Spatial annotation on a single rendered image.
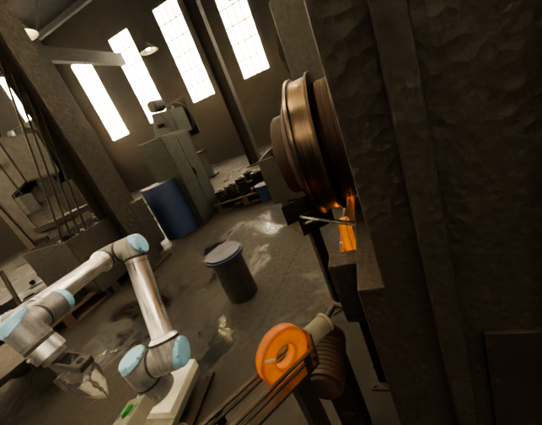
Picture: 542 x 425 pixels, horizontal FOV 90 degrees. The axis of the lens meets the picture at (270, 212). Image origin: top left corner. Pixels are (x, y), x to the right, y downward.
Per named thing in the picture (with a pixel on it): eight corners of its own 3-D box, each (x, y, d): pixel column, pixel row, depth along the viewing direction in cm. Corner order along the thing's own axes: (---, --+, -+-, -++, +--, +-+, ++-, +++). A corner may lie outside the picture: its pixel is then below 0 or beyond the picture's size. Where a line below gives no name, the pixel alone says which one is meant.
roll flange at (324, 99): (367, 175, 119) (338, 61, 103) (378, 227, 79) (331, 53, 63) (345, 181, 123) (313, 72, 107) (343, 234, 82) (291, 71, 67)
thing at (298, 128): (345, 181, 123) (313, 72, 107) (343, 234, 82) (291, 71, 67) (330, 185, 125) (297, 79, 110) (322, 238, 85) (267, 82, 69)
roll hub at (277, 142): (314, 174, 115) (292, 109, 106) (305, 201, 91) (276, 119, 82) (302, 179, 117) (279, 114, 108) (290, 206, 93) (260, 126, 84)
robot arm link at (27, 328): (32, 298, 85) (2, 317, 75) (63, 325, 87) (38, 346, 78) (13, 315, 86) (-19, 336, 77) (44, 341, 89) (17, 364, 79)
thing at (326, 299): (338, 282, 200) (308, 193, 176) (361, 300, 176) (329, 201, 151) (314, 295, 196) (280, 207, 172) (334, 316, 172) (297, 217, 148)
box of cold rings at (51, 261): (129, 252, 462) (100, 207, 433) (169, 244, 425) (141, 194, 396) (61, 306, 358) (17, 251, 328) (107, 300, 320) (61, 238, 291)
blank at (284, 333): (303, 379, 76) (295, 373, 79) (311, 323, 77) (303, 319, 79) (258, 395, 67) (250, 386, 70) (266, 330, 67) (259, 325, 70)
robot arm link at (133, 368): (141, 370, 153) (122, 348, 147) (168, 359, 152) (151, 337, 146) (129, 396, 139) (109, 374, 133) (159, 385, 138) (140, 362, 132)
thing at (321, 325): (335, 333, 81) (331, 316, 80) (315, 353, 77) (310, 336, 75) (320, 325, 86) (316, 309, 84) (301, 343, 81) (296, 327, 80)
